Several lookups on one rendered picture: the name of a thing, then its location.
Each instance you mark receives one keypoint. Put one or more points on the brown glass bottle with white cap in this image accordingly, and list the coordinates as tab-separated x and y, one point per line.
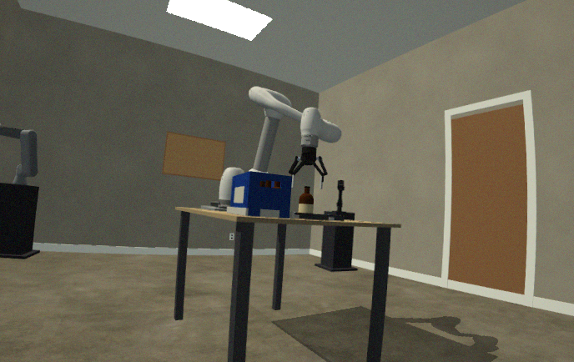
306	202

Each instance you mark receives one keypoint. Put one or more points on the blue divided crate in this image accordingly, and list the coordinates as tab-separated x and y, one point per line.
246	193

